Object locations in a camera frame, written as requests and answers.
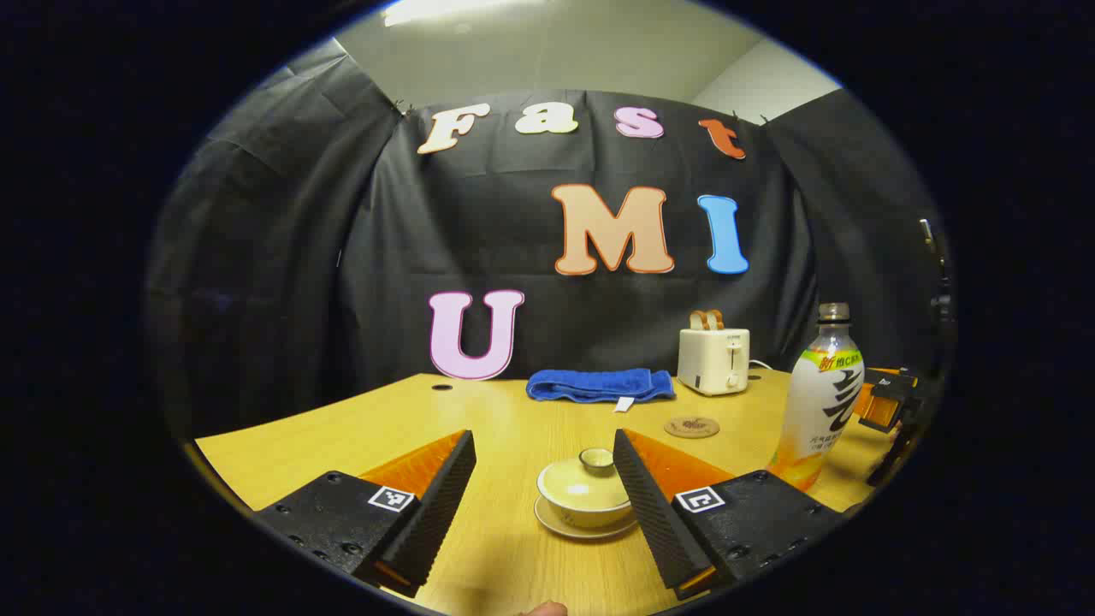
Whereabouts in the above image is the cream ceramic teacup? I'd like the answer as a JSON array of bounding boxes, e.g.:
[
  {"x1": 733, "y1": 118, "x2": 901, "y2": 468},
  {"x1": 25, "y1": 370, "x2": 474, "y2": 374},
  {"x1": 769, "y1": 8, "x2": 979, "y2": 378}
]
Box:
[{"x1": 539, "y1": 492, "x2": 634, "y2": 529}]

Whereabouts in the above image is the white toaster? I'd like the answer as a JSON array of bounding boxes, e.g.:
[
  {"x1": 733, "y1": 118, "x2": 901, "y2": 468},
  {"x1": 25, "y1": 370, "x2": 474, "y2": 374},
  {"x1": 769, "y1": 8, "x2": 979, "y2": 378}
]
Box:
[{"x1": 677, "y1": 328, "x2": 751, "y2": 397}]

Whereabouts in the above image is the ceiling light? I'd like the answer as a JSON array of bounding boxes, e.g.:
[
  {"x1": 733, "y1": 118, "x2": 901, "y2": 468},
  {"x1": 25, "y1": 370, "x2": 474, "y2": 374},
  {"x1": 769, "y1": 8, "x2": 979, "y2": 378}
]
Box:
[{"x1": 383, "y1": 0, "x2": 548, "y2": 28}]

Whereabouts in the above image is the blue folded towel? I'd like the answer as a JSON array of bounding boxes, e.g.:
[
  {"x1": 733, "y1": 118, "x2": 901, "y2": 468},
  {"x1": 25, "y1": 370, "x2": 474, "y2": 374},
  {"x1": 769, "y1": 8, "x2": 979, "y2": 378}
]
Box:
[{"x1": 525, "y1": 368, "x2": 676, "y2": 413}]

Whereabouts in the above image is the cream teacup lid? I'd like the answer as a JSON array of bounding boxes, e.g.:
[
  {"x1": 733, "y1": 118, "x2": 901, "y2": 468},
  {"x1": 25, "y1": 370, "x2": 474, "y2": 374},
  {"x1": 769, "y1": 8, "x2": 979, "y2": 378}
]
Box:
[{"x1": 537, "y1": 447, "x2": 634, "y2": 512}]

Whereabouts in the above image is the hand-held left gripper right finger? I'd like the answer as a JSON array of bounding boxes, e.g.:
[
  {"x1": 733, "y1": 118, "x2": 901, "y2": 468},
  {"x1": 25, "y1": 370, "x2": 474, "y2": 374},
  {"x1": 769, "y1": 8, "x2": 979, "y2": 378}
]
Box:
[{"x1": 613, "y1": 429, "x2": 848, "y2": 601}]

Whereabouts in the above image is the black backdrop cloth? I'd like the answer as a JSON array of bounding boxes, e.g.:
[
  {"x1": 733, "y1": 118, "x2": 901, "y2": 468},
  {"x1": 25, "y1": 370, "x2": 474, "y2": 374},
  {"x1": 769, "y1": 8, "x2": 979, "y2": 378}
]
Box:
[{"x1": 145, "y1": 38, "x2": 955, "y2": 441}]

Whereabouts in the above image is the plastic water bottle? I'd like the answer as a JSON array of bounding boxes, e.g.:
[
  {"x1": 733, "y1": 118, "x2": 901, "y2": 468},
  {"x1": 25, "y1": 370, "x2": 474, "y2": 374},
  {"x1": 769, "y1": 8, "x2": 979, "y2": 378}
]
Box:
[{"x1": 767, "y1": 302, "x2": 865, "y2": 493}]

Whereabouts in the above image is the cream ceramic saucer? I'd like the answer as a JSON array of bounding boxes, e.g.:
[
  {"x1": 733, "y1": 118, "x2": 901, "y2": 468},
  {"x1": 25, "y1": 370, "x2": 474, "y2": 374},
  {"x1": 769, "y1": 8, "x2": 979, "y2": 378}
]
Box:
[{"x1": 534, "y1": 496, "x2": 638, "y2": 541}]

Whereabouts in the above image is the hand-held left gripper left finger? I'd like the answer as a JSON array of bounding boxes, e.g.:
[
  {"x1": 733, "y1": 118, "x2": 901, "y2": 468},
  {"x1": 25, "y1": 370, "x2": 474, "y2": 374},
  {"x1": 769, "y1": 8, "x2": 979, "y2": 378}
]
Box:
[{"x1": 254, "y1": 429, "x2": 477, "y2": 599}]

